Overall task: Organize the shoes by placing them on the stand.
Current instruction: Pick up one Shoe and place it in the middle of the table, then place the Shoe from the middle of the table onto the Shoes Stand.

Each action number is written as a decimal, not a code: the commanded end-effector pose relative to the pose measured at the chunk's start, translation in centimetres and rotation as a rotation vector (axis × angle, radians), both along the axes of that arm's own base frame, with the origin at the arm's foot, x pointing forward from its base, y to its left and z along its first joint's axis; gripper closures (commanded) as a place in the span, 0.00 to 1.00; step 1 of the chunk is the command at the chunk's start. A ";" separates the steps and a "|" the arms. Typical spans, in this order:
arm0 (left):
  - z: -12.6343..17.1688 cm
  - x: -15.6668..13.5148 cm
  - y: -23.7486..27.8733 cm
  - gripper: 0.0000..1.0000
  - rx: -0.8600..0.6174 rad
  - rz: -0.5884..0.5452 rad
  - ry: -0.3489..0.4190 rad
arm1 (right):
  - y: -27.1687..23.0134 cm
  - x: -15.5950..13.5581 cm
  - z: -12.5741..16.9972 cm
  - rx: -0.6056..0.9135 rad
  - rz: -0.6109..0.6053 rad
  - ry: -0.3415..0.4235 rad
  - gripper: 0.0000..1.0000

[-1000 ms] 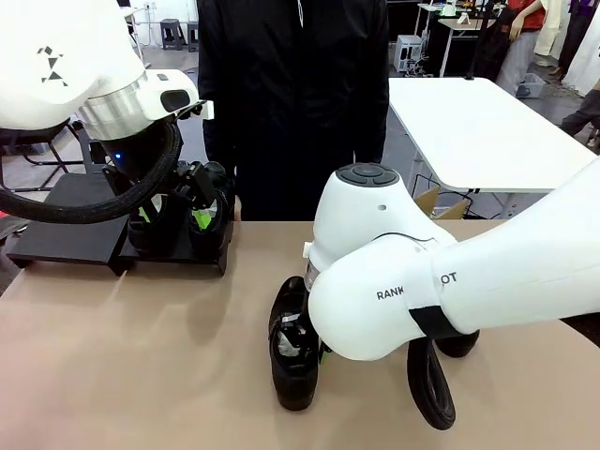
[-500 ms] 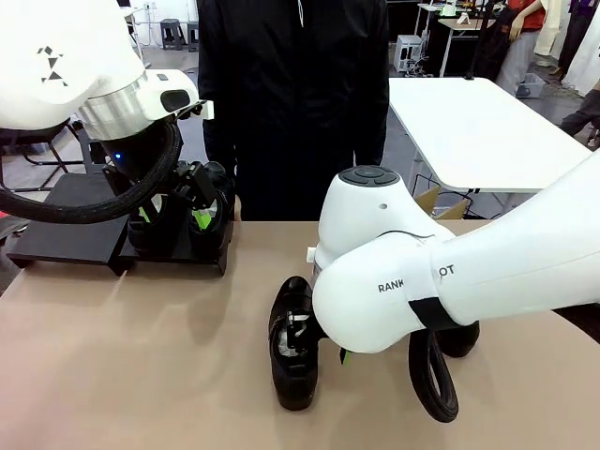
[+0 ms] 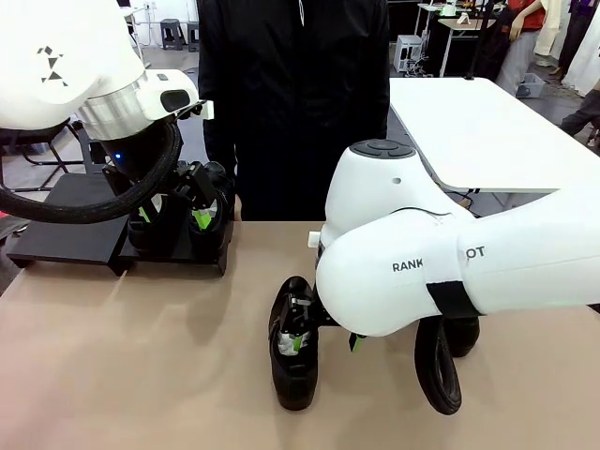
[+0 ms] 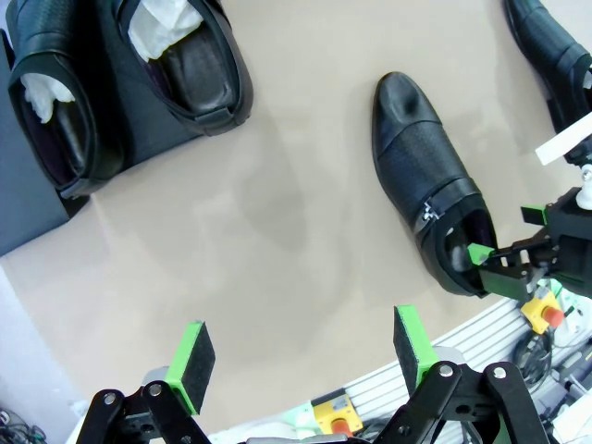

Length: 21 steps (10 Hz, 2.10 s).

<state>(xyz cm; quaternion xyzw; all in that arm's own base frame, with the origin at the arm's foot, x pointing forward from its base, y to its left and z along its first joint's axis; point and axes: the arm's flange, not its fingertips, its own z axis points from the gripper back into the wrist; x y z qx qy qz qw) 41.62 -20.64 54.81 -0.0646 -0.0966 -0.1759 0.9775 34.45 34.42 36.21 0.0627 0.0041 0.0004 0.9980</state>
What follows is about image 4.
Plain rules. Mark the white crumpled paper stuffing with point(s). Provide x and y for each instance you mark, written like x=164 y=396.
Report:
x=44 y=94
x=162 y=28

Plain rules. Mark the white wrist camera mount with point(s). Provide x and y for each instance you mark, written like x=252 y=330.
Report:
x=564 y=143

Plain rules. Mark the black leather buckle shoe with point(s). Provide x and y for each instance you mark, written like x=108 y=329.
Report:
x=203 y=78
x=416 y=152
x=39 y=37
x=541 y=41

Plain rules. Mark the grey aluminium base rail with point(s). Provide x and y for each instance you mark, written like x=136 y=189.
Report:
x=472 y=337

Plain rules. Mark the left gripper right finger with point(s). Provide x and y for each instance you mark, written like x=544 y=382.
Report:
x=411 y=347

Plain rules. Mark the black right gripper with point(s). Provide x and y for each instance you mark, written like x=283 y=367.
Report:
x=575 y=245

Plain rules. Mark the yellow emergency stop box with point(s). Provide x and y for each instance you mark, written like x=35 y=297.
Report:
x=337 y=409
x=538 y=314

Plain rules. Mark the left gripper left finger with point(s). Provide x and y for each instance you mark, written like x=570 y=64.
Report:
x=194 y=370

